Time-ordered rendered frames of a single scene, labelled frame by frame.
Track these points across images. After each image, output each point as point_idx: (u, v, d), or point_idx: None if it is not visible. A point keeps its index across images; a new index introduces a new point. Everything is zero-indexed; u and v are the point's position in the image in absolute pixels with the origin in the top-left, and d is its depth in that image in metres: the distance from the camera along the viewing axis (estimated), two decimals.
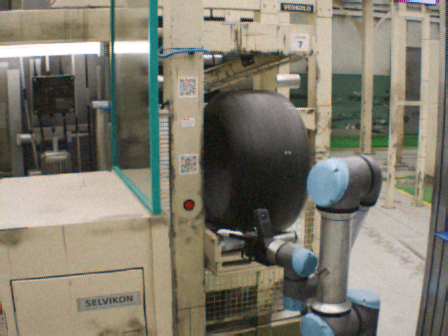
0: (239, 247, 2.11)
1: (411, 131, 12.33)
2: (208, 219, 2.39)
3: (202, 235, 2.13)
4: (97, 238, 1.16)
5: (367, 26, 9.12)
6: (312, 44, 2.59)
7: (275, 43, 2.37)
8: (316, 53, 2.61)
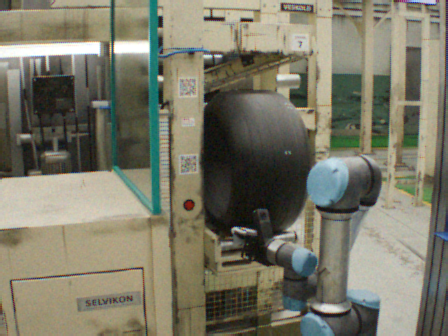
0: (239, 247, 2.11)
1: (411, 131, 12.33)
2: (208, 219, 2.39)
3: (202, 235, 2.13)
4: (97, 238, 1.16)
5: (367, 26, 9.12)
6: (312, 44, 2.59)
7: (275, 43, 2.37)
8: (316, 53, 2.61)
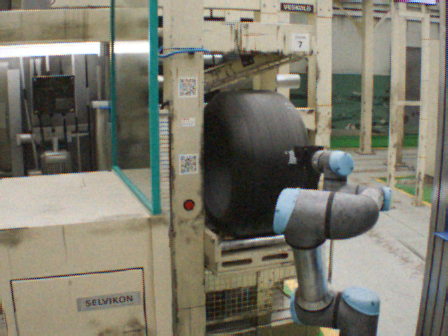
0: (239, 247, 2.11)
1: (411, 131, 12.33)
2: (208, 219, 2.39)
3: (202, 235, 2.13)
4: (97, 238, 1.16)
5: (367, 26, 9.12)
6: (312, 44, 2.59)
7: (275, 43, 2.37)
8: (316, 53, 2.61)
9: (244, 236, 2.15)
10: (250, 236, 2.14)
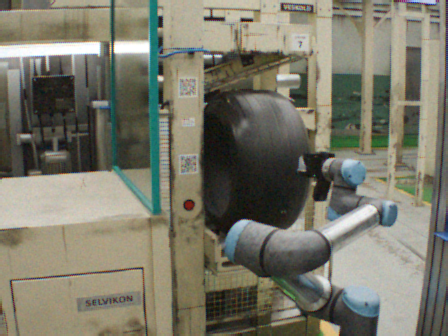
0: None
1: (411, 131, 12.33)
2: (211, 224, 2.36)
3: (202, 235, 2.13)
4: (97, 238, 1.16)
5: (367, 26, 9.12)
6: (312, 44, 2.59)
7: (275, 43, 2.37)
8: (316, 53, 2.61)
9: None
10: None
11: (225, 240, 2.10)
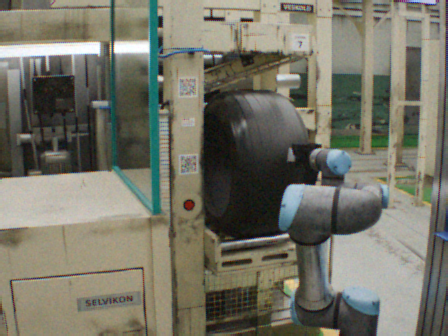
0: None
1: (411, 131, 12.33)
2: (211, 226, 2.36)
3: (202, 235, 2.13)
4: (97, 238, 1.16)
5: (367, 26, 9.12)
6: (312, 44, 2.59)
7: (275, 43, 2.37)
8: (316, 53, 2.61)
9: (247, 242, 2.12)
10: (252, 245, 2.13)
11: (225, 240, 2.10)
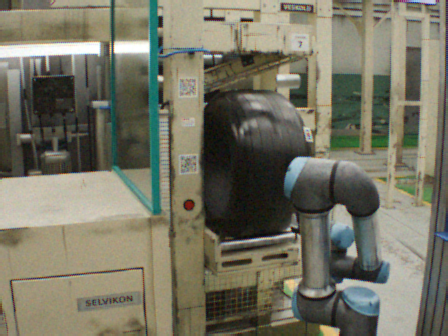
0: (236, 238, 2.14)
1: (411, 131, 12.33)
2: None
3: (202, 235, 2.13)
4: (97, 238, 1.16)
5: (367, 26, 9.12)
6: (312, 44, 2.59)
7: (275, 43, 2.37)
8: (316, 53, 2.61)
9: (245, 247, 2.14)
10: None
11: (226, 248, 2.09)
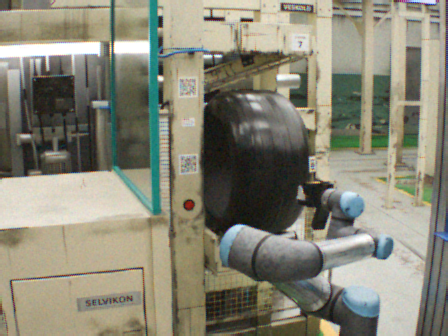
0: None
1: (411, 131, 12.33)
2: None
3: (202, 235, 2.13)
4: (97, 238, 1.16)
5: (367, 26, 9.12)
6: (312, 44, 2.59)
7: (275, 43, 2.37)
8: (316, 53, 2.61)
9: None
10: None
11: None
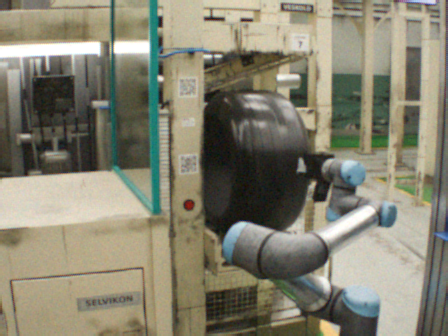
0: None
1: (411, 131, 12.33)
2: None
3: (202, 235, 2.13)
4: (97, 238, 1.16)
5: (367, 26, 9.12)
6: (312, 44, 2.59)
7: (275, 43, 2.37)
8: (316, 53, 2.61)
9: None
10: None
11: None
